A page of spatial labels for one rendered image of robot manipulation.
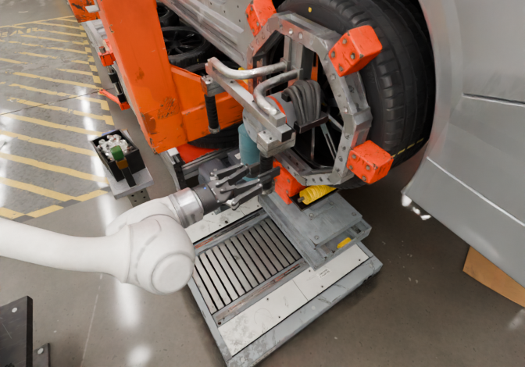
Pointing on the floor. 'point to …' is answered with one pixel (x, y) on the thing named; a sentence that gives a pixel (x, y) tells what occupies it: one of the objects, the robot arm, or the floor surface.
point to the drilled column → (138, 197)
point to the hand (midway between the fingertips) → (265, 170)
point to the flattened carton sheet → (493, 277)
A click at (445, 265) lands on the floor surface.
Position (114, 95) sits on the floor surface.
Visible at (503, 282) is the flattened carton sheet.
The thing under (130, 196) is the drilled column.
